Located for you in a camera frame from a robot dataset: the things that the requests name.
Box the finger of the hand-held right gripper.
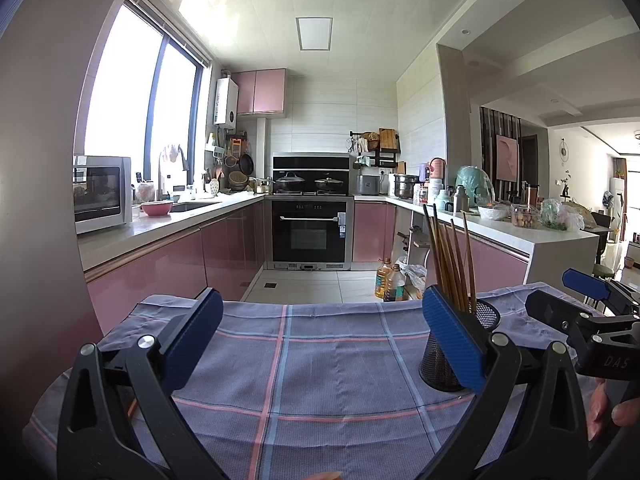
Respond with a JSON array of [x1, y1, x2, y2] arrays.
[[561, 268, 640, 313], [525, 290, 607, 357]]

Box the rectangular ceiling light panel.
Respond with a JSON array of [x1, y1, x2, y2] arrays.
[[295, 16, 333, 52]]

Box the white countertop oven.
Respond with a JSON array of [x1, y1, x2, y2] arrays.
[[73, 155, 133, 235]]

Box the bunch of wooden chopsticks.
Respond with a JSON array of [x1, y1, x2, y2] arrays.
[[422, 203, 478, 313]]

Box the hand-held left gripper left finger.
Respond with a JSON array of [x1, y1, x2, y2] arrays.
[[56, 287, 226, 480]]

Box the pink base cabinet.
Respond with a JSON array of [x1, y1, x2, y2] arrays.
[[85, 197, 266, 336], [425, 225, 531, 293], [352, 199, 396, 263]]

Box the black wok with lid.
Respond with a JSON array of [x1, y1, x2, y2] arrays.
[[274, 172, 306, 193]]

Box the black integrated stove hood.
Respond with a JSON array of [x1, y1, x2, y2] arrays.
[[272, 152, 351, 196]]

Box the person's right hand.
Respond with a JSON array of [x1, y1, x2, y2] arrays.
[[586, 379, 640, 443]]

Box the white water heater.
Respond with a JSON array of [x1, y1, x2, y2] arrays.
[[215, 78, 240, 127]]

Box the green plastic bag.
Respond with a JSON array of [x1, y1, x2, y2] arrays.
[[540, 199, 585, 232]]

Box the blue checked tablecloth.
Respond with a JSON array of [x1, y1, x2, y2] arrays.
[[22, 281, 601, 480]]

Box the yellow cooking oil bottle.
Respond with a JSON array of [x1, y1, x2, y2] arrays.
[[385, 263, 407, 302], [376, 258, 393, 301]]

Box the stainless steel pot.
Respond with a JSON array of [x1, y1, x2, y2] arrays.
[[392, 174, 418, 198]]

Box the large kitchen window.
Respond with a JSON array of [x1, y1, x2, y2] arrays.
[[84, 2, 213, 196]]

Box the pink wall cabinet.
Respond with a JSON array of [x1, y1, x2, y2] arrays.
[[231, 68, 287, 117]]

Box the black built-in oven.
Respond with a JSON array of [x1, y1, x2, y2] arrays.
[[270, 200, 350, 265]]

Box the clear egg box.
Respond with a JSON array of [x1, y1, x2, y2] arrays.
[[511, 205, 540, 229]]

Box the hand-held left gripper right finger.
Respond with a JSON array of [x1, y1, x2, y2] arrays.
[[422, 284, 593, 480]]

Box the green kitchen appliance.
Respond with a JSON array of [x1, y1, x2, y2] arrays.
[[455, 166, 493, 206]]

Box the black mesh utensil holder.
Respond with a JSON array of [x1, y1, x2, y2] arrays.
[[419, 297, 501, 393]]

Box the clear plastic bag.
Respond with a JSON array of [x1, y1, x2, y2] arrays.
[[400, 262, 428, 301]]

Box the pink wall picture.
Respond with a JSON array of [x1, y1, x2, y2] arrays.
[[495, 135, 521, 181]]

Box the black wall rack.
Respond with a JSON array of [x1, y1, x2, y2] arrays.
[[349, 127, 401, 168]]

